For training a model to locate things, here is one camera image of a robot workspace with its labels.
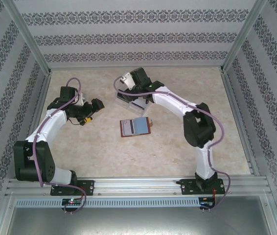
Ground brown leather card holder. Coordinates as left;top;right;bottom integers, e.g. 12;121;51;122
120;117;154;139

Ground beige card with grey stripe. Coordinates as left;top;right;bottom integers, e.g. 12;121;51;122
122;119;136;137

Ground white card with dark stripe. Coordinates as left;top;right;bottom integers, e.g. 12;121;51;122
130;102;146;111

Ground clear acrylic card organizer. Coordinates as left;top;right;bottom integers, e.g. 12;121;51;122
115;91;150;117

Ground pale blue card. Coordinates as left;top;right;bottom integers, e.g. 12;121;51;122
134;117;150;136

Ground grey metal sheet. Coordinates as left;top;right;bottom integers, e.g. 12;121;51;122
5;207;277;235

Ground thin aluminium cross rail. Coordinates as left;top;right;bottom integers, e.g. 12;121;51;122
47;64;224;70

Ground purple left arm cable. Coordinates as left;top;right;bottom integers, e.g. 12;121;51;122
32;77;88;214

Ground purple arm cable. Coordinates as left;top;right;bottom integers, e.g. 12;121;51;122
114;76;232;212
32;77;88;214

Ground aluminium side rail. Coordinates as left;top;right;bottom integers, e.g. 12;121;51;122
5;70;53;195
219;68;274;187

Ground aluminium frame post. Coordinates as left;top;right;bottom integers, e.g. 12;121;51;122
219;0;271;73
260;194;277;235
2;0;53;75
0;193;16;235

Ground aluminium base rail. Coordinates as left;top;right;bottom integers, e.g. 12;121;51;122
5;176;275;196

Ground slotted grey cable duct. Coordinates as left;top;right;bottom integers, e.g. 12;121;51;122
15;197;201;208

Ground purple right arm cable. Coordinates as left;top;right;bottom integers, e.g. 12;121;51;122
114;76;232;212

